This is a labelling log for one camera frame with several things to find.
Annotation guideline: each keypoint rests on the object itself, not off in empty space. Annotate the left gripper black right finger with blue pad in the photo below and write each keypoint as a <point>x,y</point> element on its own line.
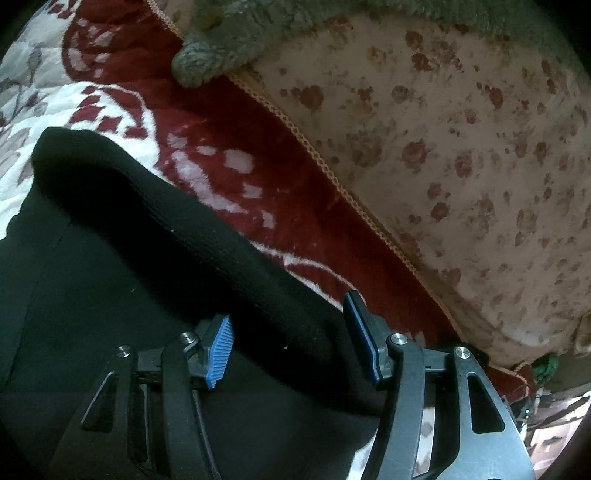
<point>475,436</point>

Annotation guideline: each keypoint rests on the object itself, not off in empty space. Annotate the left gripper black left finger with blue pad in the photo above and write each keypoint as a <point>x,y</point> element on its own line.
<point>142,419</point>

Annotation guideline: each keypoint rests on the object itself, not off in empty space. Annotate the black pants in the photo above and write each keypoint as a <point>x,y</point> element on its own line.
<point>102,254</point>

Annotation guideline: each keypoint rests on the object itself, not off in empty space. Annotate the green fabric item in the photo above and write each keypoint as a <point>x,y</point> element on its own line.
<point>544,368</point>

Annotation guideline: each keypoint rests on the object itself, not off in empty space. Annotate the cream floral pillow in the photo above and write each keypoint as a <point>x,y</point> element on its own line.
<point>470,151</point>

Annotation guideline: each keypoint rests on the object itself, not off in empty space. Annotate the red white floral blanket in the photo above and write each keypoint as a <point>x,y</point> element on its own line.
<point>103,67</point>

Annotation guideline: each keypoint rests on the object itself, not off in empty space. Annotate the grey-green fuzzy towel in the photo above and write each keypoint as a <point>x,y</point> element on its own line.
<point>224,35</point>

